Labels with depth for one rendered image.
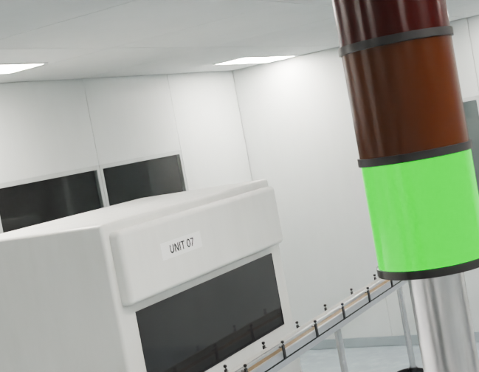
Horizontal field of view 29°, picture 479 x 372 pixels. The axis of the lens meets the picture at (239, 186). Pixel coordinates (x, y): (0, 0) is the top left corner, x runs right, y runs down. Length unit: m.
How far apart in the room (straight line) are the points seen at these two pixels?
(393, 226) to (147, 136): 7.71
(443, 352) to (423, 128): 0.10
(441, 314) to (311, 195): 8.86
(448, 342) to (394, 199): 0.07
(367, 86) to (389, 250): 0.07
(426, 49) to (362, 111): 0.04
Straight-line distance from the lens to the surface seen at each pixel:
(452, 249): 0.40
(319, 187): 9.22
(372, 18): 0.40
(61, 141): 7.19
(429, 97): 0.40
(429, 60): 0.40
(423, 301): 0.42
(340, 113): 9.05
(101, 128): 7.60
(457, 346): 0.42
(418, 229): 0.40
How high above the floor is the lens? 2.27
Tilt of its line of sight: 3 degrees down
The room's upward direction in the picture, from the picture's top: 10 degrees counter-clockwise
